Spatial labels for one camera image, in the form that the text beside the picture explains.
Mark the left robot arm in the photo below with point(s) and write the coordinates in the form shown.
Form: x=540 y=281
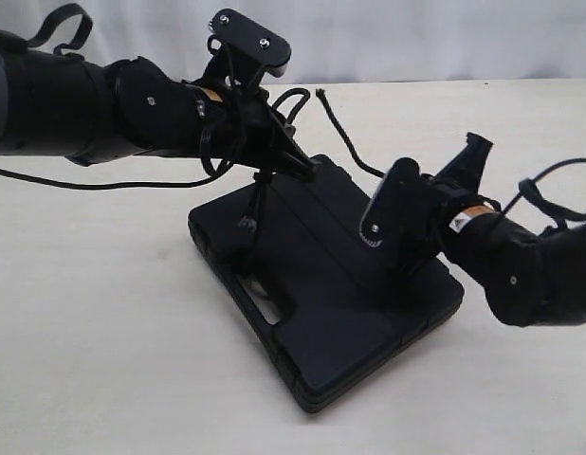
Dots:
x=53 y=102

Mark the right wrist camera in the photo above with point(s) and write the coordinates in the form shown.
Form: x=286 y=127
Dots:
x=392 y=213

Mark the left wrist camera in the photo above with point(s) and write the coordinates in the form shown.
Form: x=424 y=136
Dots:
x=247 y=37

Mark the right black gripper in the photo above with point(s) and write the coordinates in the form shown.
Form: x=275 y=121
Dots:
x=442 y=196

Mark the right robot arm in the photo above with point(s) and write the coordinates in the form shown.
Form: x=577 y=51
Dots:
x=528 y=278

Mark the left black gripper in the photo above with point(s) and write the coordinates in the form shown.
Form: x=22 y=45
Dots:
x=242 y=128

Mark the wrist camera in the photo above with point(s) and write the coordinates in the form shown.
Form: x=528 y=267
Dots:
x=392 y=213
x=247 y=37

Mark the black plastic carry case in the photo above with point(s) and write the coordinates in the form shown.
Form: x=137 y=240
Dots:
x=324 y=306

